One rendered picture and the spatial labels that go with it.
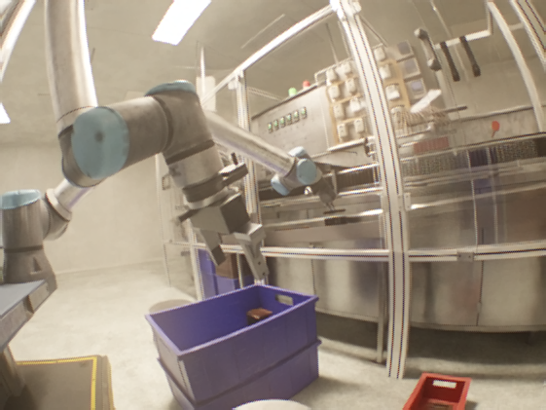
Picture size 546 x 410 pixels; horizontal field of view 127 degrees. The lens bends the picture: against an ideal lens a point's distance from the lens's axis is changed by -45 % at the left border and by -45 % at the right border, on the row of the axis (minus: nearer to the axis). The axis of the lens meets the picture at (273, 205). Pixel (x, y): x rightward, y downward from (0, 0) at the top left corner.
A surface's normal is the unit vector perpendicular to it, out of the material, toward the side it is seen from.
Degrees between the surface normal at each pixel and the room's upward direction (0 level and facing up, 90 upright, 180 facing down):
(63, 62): 101
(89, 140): 115
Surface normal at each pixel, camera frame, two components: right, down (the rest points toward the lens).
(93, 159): -0.33, 0.43
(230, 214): 0.71, 0.02
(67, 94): 0.50, 0.11
